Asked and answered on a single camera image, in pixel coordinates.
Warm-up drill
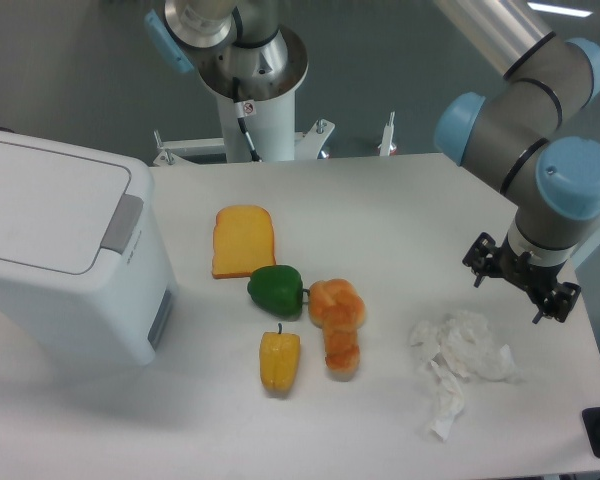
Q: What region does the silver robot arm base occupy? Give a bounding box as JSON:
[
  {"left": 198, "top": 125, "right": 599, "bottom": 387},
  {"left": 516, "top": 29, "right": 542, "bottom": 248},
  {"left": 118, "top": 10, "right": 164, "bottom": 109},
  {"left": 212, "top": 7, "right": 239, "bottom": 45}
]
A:
[{"left": 144, "top": 1, "right": 308, "bottom": 101}]

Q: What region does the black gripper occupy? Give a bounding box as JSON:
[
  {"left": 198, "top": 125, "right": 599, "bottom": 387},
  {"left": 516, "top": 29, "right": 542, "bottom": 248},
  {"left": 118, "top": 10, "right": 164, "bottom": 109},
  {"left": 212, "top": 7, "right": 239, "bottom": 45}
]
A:
[{"left": 462, "top": 232, "right": 581, "bottom": 324}]

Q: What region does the grey trash can lid button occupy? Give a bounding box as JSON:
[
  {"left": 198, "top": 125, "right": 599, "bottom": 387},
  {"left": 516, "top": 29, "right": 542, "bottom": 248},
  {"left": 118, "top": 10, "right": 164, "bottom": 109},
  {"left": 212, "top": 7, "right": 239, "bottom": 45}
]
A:
[{"left": 100, "top": 194, "right": 144, "bottom": 254}]

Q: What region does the green bell pepper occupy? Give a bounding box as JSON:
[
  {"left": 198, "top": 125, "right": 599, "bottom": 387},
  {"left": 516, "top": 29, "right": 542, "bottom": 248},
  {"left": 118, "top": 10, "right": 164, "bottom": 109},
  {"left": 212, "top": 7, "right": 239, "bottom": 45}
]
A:
[{"left": 247, "top": 265, "right": 305, "bottom": 318}]

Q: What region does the black cable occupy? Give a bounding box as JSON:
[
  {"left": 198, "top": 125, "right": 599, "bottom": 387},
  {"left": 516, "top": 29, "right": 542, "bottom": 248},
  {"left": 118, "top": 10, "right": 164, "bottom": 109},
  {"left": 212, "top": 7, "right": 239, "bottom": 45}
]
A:
[{"left": 231, "top": 74, "right": 265, "bottom": 164}]

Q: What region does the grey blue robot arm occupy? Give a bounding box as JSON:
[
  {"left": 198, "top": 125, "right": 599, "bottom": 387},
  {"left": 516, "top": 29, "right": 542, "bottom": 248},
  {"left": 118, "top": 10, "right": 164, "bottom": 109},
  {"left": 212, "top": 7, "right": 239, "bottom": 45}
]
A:
[{"left": 434, "top": 1, "right": 600, "bottom": 322}]

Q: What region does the orange toast slice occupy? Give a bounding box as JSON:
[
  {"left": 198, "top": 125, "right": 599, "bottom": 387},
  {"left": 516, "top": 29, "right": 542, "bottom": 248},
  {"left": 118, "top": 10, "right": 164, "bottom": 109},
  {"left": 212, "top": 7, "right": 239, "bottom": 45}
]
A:
[{"left": 211, "top": 205, "right": 276, "bottom": 279}]

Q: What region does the white metal frame bracket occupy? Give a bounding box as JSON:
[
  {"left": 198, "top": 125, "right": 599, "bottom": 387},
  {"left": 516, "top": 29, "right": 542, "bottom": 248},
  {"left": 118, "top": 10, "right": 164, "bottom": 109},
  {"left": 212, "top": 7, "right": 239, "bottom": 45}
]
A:
[{"left": 153, "top": 111, "right": 397, "bottom": 165}]

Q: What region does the yellow bell pepper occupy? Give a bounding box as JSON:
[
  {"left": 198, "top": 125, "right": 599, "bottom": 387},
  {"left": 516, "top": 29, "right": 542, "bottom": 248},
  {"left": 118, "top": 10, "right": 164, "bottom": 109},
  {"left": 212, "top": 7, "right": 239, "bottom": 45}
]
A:
[{"left": 259, "top": 323, "right": 301, "bottom": 396}]

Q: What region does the crumpled white tissue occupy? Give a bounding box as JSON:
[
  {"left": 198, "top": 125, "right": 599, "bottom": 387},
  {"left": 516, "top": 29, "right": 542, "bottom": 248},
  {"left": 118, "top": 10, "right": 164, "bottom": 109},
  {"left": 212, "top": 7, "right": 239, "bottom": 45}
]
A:
[{"left": 409, "top": 310, "right": 522, "bottom": 442}]

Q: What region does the white trash can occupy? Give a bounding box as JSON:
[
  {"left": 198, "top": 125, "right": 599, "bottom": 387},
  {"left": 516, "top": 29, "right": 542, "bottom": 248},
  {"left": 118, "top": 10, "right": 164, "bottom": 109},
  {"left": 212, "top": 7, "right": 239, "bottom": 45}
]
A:
[{"left": 0, "top": 131, "right": 177, "bottom": 365}]

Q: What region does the white mounting pedestal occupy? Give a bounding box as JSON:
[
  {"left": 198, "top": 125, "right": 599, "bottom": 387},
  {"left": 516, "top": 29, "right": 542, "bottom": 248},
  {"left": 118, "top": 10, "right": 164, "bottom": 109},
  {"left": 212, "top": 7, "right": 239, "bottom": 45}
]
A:
[{"left": 215, "top": 92, "right": 295, "bottom": 163}]

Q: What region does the braided orange bread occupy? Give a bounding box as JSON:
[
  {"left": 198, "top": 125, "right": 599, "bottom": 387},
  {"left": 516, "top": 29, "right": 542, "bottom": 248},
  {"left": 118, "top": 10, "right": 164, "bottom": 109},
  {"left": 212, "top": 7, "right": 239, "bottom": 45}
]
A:
[{"left": 308, "top": 278, "right": 367, "bottom": 380}]

